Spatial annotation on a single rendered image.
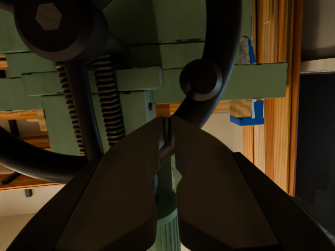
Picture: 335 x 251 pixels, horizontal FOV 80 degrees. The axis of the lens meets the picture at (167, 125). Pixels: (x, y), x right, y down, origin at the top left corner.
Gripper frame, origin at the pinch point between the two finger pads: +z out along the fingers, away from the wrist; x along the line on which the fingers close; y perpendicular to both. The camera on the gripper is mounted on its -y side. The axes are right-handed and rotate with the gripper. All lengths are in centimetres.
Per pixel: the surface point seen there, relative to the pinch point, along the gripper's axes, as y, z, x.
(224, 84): 0.1, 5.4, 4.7
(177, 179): 53, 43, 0
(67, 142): 9.8, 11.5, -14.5
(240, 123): 61, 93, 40
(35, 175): 7.0, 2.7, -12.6
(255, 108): 53, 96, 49
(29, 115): 18, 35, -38
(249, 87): 7.7, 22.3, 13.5
